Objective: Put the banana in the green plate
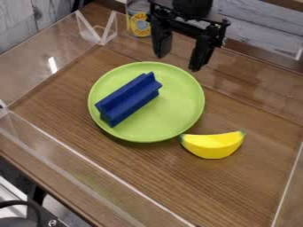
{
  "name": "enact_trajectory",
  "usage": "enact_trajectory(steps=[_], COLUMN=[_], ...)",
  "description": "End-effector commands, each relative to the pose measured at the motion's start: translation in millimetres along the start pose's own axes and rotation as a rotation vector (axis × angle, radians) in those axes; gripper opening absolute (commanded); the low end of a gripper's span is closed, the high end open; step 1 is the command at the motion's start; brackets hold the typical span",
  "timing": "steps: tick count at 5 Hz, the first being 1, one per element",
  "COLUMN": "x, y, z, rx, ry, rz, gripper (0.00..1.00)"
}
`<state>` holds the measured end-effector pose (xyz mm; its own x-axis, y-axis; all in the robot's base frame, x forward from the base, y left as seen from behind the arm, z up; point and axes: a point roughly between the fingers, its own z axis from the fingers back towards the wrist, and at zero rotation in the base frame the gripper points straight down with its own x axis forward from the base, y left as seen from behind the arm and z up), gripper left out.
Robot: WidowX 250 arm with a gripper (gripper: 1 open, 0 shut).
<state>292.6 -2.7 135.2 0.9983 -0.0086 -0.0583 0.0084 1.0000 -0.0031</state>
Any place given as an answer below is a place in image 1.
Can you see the green round plate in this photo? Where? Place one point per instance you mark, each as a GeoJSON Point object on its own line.
{"type": "Point", "coordinates": [168, 115]}

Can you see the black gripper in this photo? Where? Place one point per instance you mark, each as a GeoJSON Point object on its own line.
{"type": "Point", "coordinates": [190, 18]}

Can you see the yellow toy banana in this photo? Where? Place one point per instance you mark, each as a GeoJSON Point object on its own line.
{"type": "Point", "coordinates": [213, 146]}

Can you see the black metal stand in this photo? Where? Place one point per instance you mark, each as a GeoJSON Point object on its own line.
{"type": "Point", "coordinates": [37, 213]}

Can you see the yellow labelled tin can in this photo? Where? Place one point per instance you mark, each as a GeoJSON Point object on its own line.
{"type": "Point", "coordinates": [137, 9]}

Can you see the blue plastic block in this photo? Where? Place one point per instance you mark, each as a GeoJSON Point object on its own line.
{"type": "Point", "coordinates": [128, 99]}

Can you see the clear acrylic corner bracket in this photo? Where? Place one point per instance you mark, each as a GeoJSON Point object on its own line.
{"type": "Point", "coordinates": [97, 34]}

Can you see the clear acrylic front wall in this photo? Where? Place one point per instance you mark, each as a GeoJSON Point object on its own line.
{"type": "Point", "coordinates": [98, 195]}

